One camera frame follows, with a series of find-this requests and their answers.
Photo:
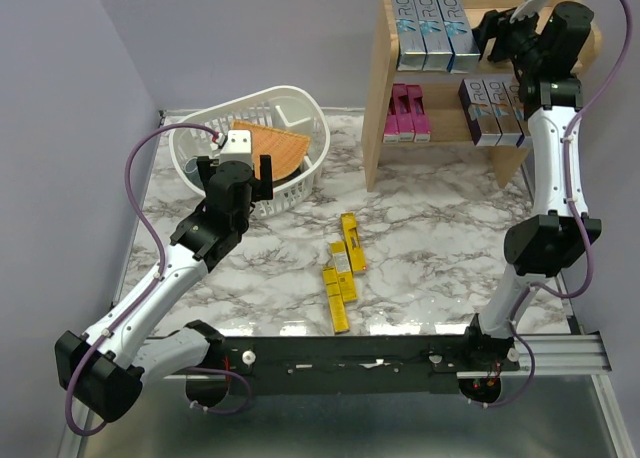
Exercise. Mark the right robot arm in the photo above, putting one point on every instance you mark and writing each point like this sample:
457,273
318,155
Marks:
560,229

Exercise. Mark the pink toothpaste box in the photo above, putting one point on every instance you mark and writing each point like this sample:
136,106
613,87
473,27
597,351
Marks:
420,119
403,113
391,132

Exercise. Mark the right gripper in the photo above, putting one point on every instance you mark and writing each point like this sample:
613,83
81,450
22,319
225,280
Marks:
498,25

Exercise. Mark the yellow toothpaste box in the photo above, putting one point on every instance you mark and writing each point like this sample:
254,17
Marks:
353,244
344,272
337,309

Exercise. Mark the white plastic basket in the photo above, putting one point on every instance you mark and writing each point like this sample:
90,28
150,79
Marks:
283,107

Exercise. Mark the dark teal cup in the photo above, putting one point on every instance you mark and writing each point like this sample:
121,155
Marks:
191,172

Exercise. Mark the silver toothpaste box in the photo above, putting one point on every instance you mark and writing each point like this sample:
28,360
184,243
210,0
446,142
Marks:
511,132

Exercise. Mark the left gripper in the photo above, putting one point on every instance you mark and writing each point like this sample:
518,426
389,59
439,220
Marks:
262,187

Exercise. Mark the blue green toothpaste box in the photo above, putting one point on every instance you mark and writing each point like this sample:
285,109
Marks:
412,51

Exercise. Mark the metallic blue toothpaste box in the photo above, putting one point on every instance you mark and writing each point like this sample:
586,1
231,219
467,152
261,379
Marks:
435,39
465,52

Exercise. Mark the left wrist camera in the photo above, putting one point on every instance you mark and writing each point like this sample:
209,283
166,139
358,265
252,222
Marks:
237,147

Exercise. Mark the black base bar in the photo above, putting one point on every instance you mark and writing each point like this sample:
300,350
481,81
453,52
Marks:
332,365

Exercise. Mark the wooden two-tier shelf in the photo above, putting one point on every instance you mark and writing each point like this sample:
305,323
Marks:
440,91

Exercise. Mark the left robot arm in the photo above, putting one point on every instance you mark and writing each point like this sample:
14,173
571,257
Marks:
106,367

